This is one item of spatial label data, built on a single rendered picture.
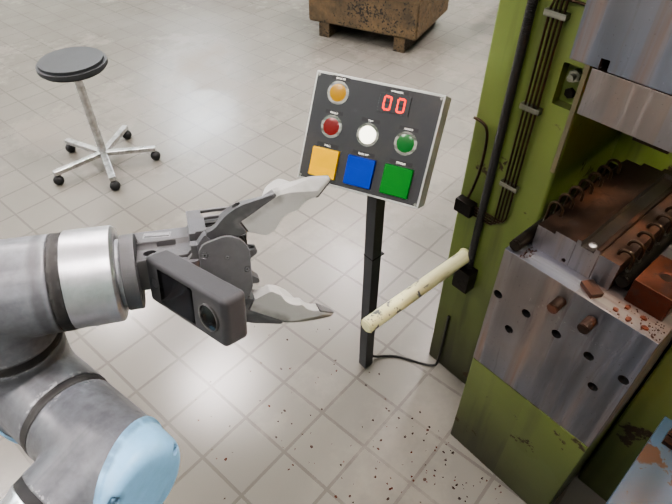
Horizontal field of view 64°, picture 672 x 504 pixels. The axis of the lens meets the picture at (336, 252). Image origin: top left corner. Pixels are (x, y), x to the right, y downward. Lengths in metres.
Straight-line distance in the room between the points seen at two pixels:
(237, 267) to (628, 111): 0.84
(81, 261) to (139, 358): 1.86
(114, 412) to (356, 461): 1.52
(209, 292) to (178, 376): 1.81
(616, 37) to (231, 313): 0.88
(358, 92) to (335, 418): 1.20
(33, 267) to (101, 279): 0.05
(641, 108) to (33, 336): 1.01
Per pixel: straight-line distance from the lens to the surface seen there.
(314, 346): 2.24
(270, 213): 0.50
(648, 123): 1.14
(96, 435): 0.52
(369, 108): 1.38
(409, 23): 4.52
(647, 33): 1.11
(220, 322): 0.45
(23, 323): 0.52
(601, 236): 1.37
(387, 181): 1.36
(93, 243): 0.51
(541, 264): 1.35
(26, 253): 0.52
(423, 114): 1.35
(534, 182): 1.49
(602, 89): 1.16
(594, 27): 1.14
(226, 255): 0.50
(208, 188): 3.10
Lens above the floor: 1.80
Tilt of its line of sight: 43 degrees down
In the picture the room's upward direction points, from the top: straight up
